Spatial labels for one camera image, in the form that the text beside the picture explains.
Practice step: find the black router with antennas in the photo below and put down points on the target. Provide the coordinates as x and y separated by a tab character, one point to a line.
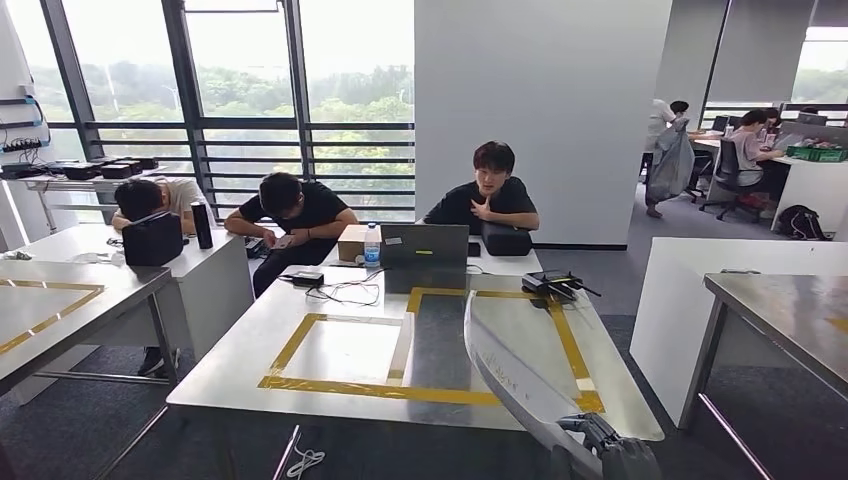
546	281

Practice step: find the black power strip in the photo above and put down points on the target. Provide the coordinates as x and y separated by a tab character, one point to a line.
20	145

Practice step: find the black power adapter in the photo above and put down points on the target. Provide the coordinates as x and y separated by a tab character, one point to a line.
305	279

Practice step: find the black hard case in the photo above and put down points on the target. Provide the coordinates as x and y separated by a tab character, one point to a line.
507	240

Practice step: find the person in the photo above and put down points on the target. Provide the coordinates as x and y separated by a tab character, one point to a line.
773	119
659	126
748	149
510	199
139	199
311	205
680	109

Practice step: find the black bag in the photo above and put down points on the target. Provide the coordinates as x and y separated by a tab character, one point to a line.
152	240

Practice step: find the narrow steel side table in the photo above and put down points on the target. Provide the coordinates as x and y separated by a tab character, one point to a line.
66	185

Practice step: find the black office chair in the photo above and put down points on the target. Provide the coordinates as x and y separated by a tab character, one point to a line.
699	175
729	172

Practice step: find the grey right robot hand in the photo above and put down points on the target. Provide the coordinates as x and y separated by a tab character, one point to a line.
623	460

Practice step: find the grey plastic bag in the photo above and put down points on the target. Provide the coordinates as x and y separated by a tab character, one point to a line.
672	166

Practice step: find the stainless steel workbench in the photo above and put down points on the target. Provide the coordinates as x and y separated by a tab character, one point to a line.
252	358

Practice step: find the stainless steel table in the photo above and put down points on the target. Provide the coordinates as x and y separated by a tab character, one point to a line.
795	311
126	285

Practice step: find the small yellow tape frame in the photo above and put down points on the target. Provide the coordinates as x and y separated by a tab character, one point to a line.
295	343

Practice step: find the dark window railing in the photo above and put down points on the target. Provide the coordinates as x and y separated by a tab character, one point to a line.
358	126

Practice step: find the smartphone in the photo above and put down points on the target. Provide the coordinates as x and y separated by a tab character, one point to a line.
283	242

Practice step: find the black box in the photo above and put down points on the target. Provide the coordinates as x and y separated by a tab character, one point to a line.
116	171
81	172
147	164
23	171

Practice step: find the clear water bottle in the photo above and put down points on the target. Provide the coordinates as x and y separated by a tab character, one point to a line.
372	252

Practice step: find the double yellow tape frame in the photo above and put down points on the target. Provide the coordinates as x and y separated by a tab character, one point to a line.
66	308

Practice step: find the large yellow tape frame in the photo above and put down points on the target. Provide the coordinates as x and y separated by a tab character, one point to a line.
444	291

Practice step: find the brown cardboard box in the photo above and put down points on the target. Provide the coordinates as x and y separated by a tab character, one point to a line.
350	244

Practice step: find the green plastic crate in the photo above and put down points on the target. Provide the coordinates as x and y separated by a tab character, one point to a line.
818	154

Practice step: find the white part with orange writing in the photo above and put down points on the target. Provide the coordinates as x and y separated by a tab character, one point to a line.
510	384

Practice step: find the grey laptop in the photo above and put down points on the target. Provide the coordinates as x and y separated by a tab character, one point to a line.
424	245

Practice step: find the black backpack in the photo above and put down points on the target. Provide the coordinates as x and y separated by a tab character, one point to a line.
802	224

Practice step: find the black thermos flask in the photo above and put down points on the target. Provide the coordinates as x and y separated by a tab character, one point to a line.
202	228

